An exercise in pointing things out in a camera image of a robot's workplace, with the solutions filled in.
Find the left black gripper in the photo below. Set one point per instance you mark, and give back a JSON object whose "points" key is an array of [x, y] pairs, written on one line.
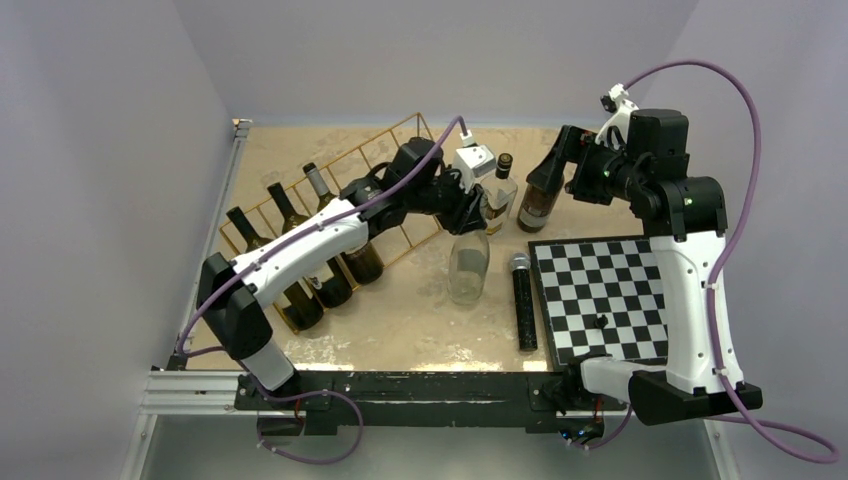
{"points": [[465, 213]]}

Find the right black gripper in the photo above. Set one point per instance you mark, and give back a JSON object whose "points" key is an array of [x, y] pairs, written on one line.
{"points": [[579, 145]]}

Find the clear glass bottle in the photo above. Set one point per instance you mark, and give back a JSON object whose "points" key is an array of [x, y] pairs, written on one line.
{"points": [[468, 267]]}

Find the green wine bottle silver neck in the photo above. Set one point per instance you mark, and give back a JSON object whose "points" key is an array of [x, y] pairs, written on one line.
{"points": [[364, 264]]}

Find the dark wine bottle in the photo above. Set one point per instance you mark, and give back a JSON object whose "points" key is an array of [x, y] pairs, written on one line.
{"points": [[299, 309], [536, 207], [328, 281]]}

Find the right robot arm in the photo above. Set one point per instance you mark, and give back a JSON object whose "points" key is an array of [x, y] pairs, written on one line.
{"points": [[684, 218]]}

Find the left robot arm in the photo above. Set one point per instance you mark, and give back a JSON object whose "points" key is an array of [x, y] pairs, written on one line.
{"points": [[233, 294]]}

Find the clear whisky bottle black cap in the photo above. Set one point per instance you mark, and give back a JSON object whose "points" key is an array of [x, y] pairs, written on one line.
{"points": [[500, 192]]}

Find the black microphone silver head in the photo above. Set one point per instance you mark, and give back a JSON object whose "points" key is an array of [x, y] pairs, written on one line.
{"points": [[520, 266]]}

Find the black white chessboard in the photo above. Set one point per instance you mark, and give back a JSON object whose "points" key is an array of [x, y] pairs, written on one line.
{"points": [[579, 279]]}

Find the black chess piece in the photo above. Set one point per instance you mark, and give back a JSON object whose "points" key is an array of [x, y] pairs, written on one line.
{"points": [[601, 322]]}

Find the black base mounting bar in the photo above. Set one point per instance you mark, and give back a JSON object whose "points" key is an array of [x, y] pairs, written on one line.
{"points": [[320, 402]]}

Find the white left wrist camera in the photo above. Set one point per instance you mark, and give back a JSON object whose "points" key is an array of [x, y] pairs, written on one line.
{"points": [[474, 161]]}

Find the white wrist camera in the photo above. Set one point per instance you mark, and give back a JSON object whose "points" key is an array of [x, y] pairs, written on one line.
{"points": [[474, 161], [619, 116]]}

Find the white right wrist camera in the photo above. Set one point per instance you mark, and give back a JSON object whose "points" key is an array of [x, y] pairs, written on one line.
{"points": [[619, 116]]}

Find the gold wire wine rack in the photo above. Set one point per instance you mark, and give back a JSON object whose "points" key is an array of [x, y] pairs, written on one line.
{"points": [[316, 261]]}

